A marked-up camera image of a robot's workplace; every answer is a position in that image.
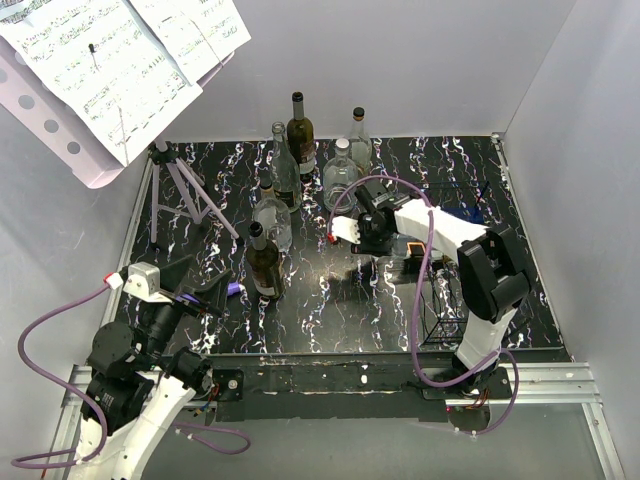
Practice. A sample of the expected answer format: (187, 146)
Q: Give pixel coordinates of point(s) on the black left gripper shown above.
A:
(212, 296)

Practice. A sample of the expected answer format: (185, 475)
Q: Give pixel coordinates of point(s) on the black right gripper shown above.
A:
(365, 248)

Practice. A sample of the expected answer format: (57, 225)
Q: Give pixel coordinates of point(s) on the clear flask black gold label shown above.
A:
(408, 254)

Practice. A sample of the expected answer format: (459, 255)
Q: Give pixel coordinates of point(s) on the purple marker pen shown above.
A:
(234, 290)

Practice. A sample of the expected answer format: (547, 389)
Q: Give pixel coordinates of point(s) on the clear square bottle white label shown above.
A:
(339, 172)

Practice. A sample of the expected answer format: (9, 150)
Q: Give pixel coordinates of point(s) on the green wine bottle silver neck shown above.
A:
(265, 262)

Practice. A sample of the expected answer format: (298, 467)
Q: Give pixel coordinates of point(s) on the clear bottle black cork cap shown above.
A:
(360, 143)

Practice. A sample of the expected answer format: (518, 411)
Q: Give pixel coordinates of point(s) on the blue clear tall bottle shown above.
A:
(472, 215)

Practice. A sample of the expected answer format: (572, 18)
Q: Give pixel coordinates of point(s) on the clear bottle gold neck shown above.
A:
(274, 216)

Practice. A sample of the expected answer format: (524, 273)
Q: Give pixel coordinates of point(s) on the clear green-tinted bottle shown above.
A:
(285, 173)

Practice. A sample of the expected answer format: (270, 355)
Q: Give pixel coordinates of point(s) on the dark brown wine bottle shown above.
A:
(300, 137)

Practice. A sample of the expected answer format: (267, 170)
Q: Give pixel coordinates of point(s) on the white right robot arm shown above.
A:
(491, 263)

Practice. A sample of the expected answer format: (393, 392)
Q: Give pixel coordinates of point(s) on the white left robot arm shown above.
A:
(139, 389)

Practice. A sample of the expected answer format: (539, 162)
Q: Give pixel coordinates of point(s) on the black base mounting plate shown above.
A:
(354, 386)

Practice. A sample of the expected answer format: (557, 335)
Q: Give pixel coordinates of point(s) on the lilac music stand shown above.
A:
(60, 129)

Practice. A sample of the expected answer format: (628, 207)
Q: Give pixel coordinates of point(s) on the large sheet music page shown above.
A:
(102, 61)

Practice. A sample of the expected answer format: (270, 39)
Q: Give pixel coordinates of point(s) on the small sheet music page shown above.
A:
(198, 35)

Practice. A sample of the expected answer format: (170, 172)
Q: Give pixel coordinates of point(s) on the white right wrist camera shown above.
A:
(344, 228)

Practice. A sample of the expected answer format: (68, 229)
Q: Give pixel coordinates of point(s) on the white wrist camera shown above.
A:
(143, 282)
(344, 228)

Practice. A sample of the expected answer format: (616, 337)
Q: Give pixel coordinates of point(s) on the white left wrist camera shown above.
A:
(143, 282)

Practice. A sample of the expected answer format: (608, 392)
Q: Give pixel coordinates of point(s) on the black wire wine rack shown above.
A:
(443, 314)

